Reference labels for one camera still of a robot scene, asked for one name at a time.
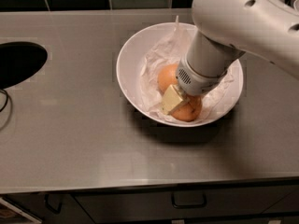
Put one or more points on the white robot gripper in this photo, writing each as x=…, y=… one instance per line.
x=196, y=82

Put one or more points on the orange fruit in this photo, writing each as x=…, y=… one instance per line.
x=167, y=77
x=190, y=111

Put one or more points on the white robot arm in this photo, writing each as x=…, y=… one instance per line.
x=225, y=30

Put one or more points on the white ceramic bowl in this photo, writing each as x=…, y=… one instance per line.
x=129, y=65

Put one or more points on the white crumpled paper towel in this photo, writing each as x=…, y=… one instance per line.
x=169, y=48

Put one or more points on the dark centre drawer front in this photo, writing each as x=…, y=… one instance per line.
x=233, y=202

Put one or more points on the dark drawer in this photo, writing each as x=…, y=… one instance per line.
x=33, y=204
x=233, y=202

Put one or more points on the dark left drawer front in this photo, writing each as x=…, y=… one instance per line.
x=33, y=204

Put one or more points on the black round object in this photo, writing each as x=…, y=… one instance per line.
x=19, y=61

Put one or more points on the black centre drawer handle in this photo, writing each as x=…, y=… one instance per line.
x=188, y=200

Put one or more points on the black drawer handle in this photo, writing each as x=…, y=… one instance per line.
x=53, y=202
x=188, y=200

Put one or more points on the black left drawer handle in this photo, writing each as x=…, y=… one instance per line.
x=53, y=202

